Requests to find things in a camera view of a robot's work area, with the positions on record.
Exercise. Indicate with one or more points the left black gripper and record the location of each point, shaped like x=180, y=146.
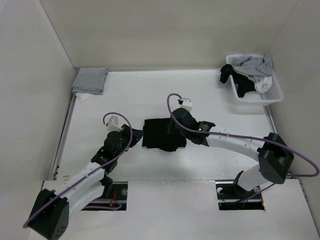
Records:
x=127, y=132

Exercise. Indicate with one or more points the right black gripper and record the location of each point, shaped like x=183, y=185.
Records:
x=171, y=129

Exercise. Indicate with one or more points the black tank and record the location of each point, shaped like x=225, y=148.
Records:
x=157, y=134
x=244, y=85

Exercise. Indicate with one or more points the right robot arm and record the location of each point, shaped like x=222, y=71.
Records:
x=273, y=160

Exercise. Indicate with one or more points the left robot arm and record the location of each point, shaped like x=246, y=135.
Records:
x=53, y=209

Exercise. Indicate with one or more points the folded white tank top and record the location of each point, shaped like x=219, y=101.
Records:
x=82, y=97

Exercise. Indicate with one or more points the folded grey tank top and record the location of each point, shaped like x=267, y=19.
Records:
x=90, y=80

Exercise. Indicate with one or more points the grey tank top in basket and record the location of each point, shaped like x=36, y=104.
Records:
x=254, y=68

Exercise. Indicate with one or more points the white tank top in basket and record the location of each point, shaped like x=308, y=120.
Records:
x=263, y=85

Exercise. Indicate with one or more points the white plastic basket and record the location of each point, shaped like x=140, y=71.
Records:
x=273, y=95

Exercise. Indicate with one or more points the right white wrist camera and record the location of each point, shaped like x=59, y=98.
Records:
x=185, y=103

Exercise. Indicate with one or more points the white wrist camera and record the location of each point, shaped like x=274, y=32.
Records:
x=113, y=124
x=185, y=103

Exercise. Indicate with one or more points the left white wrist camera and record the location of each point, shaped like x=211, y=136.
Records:
x=113, y=124

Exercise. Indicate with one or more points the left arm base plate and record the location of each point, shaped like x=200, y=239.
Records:
x=113, y=198

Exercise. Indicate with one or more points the right metal table rail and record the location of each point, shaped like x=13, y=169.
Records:
x=274, y=130

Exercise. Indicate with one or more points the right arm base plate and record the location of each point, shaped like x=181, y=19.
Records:
x=225, y=197

